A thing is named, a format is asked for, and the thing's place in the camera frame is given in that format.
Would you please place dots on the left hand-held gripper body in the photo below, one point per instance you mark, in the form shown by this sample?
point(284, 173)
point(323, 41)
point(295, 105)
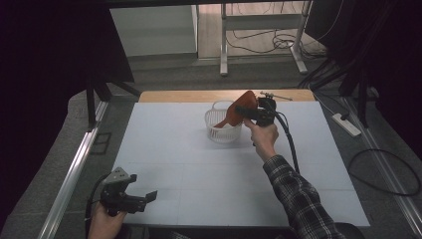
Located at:
point(116, 195)

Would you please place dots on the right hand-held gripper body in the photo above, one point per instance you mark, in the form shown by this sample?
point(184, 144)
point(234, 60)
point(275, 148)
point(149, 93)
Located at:
point(267, 111)

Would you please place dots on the wooden paddle hairbrush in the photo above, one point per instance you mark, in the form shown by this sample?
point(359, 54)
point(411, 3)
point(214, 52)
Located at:
point(240, 108)

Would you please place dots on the white plastic mesh basket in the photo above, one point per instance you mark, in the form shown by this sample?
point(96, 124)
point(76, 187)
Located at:
point(222, 132)

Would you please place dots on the person's right hand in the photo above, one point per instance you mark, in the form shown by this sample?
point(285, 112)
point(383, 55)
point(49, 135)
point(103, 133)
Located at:
point(263, 139)

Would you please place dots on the person's left hand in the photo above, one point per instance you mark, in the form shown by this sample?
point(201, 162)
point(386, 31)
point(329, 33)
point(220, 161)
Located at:
point(104, 225)

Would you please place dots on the white table mat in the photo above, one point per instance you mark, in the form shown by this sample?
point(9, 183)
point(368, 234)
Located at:
point(205, 176)

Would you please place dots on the black plug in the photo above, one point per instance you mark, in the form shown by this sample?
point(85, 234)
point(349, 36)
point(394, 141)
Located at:
point(345, 116)

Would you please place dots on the white power strip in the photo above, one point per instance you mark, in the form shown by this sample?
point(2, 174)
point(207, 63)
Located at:
point(348, 126)

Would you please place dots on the black metal stand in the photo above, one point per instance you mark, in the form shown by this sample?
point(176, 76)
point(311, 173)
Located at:
point(360, 89)
point(96, 93)

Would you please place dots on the white board panel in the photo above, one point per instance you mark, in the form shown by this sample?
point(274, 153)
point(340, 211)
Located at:
point(152, 30)

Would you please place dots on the dark curtain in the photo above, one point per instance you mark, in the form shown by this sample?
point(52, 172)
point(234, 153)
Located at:
point(40, 83)
point(394, 49)

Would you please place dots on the aluminium rail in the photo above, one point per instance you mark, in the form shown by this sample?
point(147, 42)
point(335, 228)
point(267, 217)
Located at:
point(391, 172)
point(71, 179)

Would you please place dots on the black floor socket frame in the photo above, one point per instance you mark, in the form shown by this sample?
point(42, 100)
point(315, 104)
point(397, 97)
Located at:
point(100, 143)

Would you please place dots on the white desk frame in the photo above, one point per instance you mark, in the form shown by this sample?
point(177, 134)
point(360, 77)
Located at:
point(262, 21)

